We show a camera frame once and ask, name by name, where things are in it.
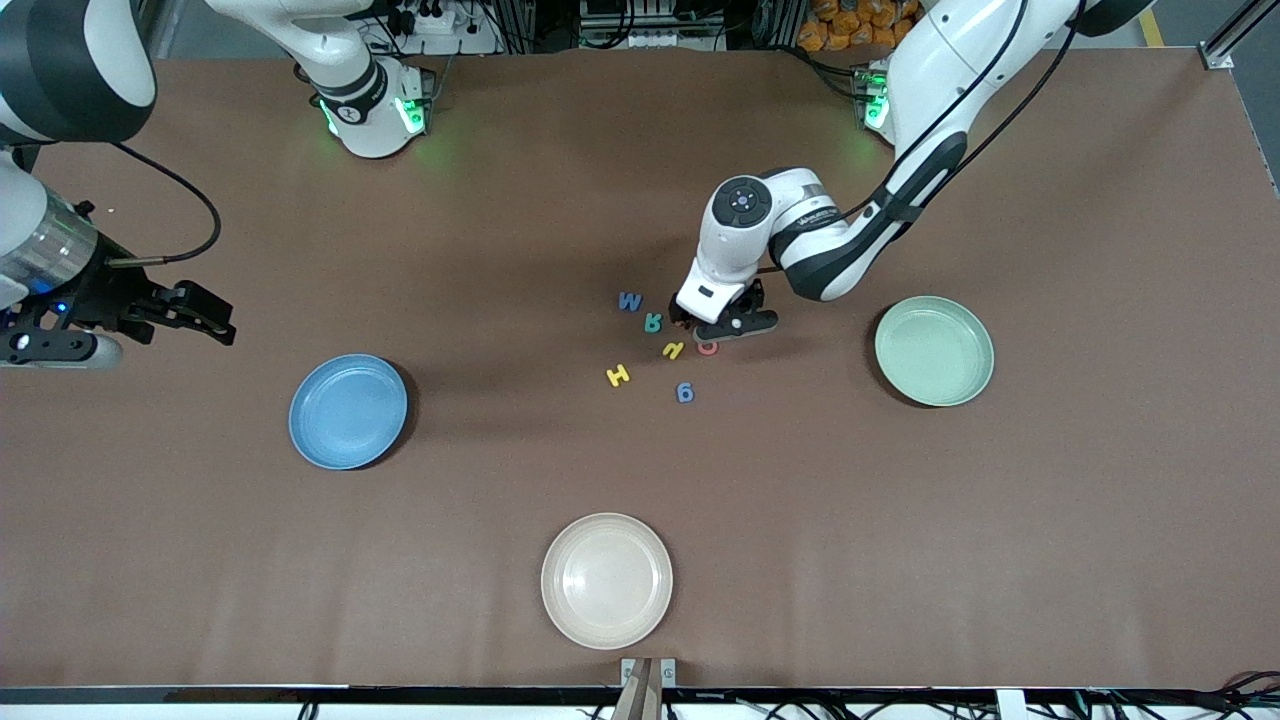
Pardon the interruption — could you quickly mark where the green plate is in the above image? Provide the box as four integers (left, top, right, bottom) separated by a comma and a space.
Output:
874, 295, 996, 408

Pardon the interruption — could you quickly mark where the blue plate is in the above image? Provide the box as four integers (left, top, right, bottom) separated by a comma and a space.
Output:
288, 353, 409, 472

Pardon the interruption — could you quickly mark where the beige plate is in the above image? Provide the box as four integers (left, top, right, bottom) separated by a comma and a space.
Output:
541, 512, 674, 651

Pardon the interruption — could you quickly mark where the aluminium frame profile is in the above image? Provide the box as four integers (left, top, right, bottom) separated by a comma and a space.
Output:
1195, 0, 1280, 71

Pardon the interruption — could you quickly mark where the white power strip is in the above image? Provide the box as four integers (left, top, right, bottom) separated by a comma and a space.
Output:
385, 0, 501, 56

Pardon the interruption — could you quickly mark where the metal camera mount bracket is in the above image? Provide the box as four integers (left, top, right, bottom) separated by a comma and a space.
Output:
620, 657, 678, 720

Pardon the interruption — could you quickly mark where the orange packet pile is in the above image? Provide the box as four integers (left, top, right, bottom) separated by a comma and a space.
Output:
797, 0, 901, 53

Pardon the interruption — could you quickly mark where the brown table mat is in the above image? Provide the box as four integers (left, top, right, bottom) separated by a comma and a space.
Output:
0, 50, 1280, 691

